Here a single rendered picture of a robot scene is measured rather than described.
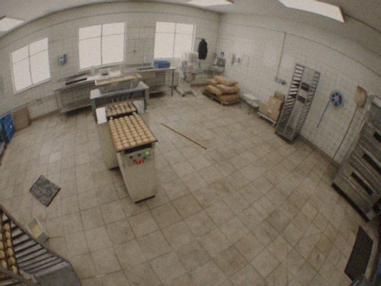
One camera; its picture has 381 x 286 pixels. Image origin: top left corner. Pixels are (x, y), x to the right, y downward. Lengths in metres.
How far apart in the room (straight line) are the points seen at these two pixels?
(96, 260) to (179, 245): 0.95
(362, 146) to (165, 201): 3.30
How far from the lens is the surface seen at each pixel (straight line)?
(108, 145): 2.30
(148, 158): 1.61
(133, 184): 1.84
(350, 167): 3.49
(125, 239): 1.98
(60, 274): 2.02
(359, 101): 4.21
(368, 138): 3.32
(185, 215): 2.08
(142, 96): 2.16
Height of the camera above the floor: 1.81
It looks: 36 degrees down
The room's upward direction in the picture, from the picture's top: 7 degrees clockwise
